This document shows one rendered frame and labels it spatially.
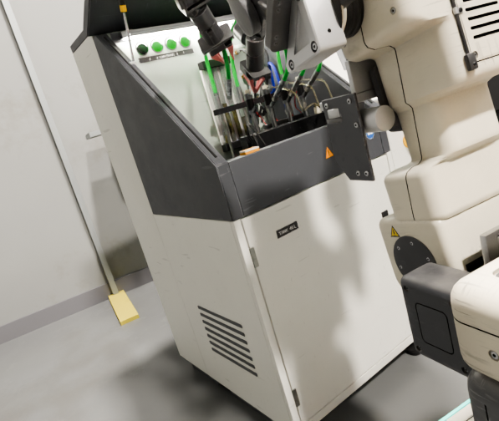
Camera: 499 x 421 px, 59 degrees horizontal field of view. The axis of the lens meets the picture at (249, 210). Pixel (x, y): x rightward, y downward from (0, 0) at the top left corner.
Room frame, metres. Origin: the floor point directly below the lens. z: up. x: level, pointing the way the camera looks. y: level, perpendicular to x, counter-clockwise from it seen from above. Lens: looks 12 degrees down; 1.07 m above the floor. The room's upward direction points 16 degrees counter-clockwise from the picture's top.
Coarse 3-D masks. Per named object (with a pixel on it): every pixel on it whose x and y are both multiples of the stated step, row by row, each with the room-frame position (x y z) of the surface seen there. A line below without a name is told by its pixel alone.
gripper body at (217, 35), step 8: (216, 24) 1.30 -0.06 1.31; (224, 24) 1.35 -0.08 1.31; (200, 32) 1.31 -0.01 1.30; (208, 32) 1.29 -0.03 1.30; (216, 32) 1.30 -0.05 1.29; (224, 32) 1.34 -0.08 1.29; (200, 40) 1.36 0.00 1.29; (208, 40) 1.31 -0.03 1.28; (216, 40) 1.31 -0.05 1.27; (224, 40) 1.32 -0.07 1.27; (208, 48) 1.33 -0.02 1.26
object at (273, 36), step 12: (264, 0) 0.74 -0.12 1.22; (276, 0) 0.67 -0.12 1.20; (288, 0) 0.68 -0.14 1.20; (264, 12) 0.75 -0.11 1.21; (276, 12) 0.68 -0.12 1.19; (288, 12) 0.69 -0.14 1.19; (276, 24) 0.69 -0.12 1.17; (288, 24) 0.70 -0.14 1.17; (276, 36) 0.70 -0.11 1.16; (276, 48) 0.71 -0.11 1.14
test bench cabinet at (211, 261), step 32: (160, 224) 1.63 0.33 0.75; (192, 224) 1.40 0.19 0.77; (224, 224) 1.22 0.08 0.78; (192, 256) 1.47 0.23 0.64; (224, 256) 1.27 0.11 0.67; (192, 288) 1.55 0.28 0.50; (224, 288) 1.33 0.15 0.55; (256, 288) 1.18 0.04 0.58; (192, 320) 1.64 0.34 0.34; (224, 320) 1.39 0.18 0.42; (256, 320) 1.21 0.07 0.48; (224, 352) 1.47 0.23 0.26; (256, 352) 1.26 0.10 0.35; (416, 352) 1.51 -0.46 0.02; (224, 384) 1.55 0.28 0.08; (256, 384) 1.32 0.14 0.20; (288, 384) 1.19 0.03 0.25; (352, 384) 1.32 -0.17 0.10; (288, 416) 1.20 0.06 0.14; (320, 416) 1.23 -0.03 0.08
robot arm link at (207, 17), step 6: (204, 6) 1.26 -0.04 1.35; (192, 12) 1.26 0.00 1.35; (198, 12) 1.25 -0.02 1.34; (204, 12) 1.25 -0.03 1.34; (210, 12) 1.27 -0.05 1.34; (192, 18) 1.26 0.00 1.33; (198, 18) 1.25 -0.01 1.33; (204, 18) 1.26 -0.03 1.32; (210, 18) 1.27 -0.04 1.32; (198, 24) 1.27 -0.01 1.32; (204, 24) 1.27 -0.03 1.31; (210, 24) 1.28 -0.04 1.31; (204, 30) 1.28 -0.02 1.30
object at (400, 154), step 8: (336, 56) 1.84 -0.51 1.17; (328, 64) 1.80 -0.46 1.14; (336, 64) 1.82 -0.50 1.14; (336, 72) 1.81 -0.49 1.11; (344, 72) 1.83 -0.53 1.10; (392, 136) 1.56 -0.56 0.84; (400, 136) 1.58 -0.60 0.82; (392, 144) 1.55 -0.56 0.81; (400, 144) 1.58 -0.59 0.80; (392, 152) 1.55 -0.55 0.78; (400, 152) 1.57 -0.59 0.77; (408, 152) 1.60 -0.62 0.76; (400, 160) 1.57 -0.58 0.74; (408, 160) 1.59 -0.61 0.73
